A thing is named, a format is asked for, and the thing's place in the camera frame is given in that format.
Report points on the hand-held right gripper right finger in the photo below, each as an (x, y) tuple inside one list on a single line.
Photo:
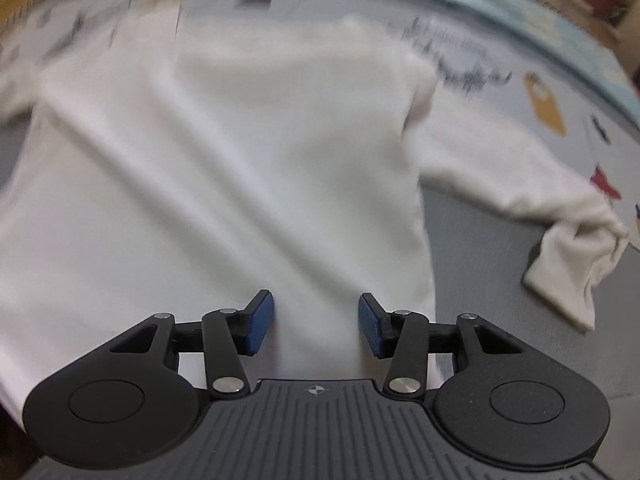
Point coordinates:
[(371, 325)]

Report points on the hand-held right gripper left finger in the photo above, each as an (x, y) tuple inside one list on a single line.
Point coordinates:
[(260, 322)]

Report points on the white long-sleeve shirt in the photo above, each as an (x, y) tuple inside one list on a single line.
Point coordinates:
[(225, 160)]

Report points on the printed grey bed sheet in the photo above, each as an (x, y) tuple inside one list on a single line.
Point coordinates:
[(500, 260)]

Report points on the light blue quilt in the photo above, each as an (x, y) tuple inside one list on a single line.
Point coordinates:
[(550, 25)]

